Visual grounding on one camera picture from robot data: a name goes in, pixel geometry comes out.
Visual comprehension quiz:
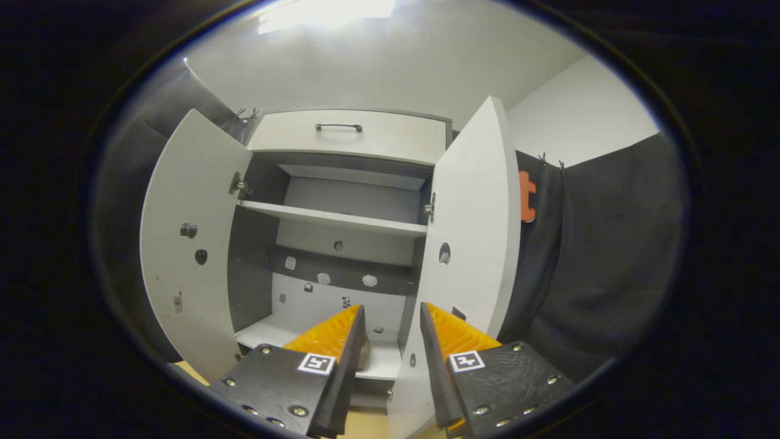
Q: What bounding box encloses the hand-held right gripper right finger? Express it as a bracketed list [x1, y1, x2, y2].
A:
[419, 302, 576, 438]

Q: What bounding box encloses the white shoe cabinet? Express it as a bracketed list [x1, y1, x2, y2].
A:
[227, 109, 455, 409]

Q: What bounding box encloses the white cabinet shelf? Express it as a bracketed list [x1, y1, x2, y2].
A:
[238, 200, 428, 238]

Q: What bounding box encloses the white cabinet door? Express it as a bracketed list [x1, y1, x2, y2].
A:
[387, 96, 523, 439]
[139, 109, 254, 384]

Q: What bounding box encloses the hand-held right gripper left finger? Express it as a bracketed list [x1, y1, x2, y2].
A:
[207, 305, 366, 438]

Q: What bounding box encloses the white cabinet drawer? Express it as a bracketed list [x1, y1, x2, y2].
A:
[247, 110, 449, 166]

